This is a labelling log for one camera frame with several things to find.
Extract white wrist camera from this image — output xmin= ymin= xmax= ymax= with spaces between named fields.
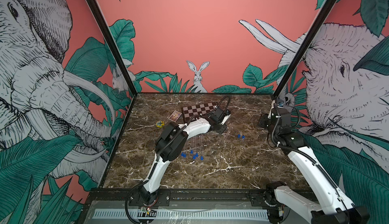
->
xmin=271 ymin=99 xmax=287 ymax=110
xmin=220 ymin=110 xmax=231 ymax=125

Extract brown checkered chess board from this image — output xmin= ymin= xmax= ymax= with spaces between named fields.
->
xmin=181 ymin=102 xmax=218 ymax=123

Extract black frame post left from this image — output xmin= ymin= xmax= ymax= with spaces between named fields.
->
xmin=86 ymin=0 xmax=138 ymax=97

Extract white slotted cable duct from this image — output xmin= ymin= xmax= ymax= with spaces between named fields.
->
xmin=92 ymin=209 xmax=269 ymax=221

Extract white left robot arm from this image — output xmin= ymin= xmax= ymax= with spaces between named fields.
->
xmin=138 ymin=108 xmax=231 ymax=205

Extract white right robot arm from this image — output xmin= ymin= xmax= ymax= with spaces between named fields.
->
xmin=259 ymin=100 xmax=370 ymax=224

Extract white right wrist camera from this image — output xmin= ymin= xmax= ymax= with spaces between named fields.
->
xmin=271 ymin=99 xmax=287 ymax=110

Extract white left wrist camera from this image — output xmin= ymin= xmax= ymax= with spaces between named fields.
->
xmin=220 ymin=110 xmax=231 ymax=125

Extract black frame post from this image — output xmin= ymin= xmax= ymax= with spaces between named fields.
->
xmin=271 ymin=0 xmax=337 ymax=100
xmin=86 ymin=0 xmax=138 ymax=97

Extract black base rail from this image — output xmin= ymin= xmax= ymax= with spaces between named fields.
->
xmin=85 ymin=188 xmax=270 ymax=208

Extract black frame post right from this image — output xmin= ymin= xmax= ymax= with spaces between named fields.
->
xmin=271 ymin=0 xmax=337 ymax=100

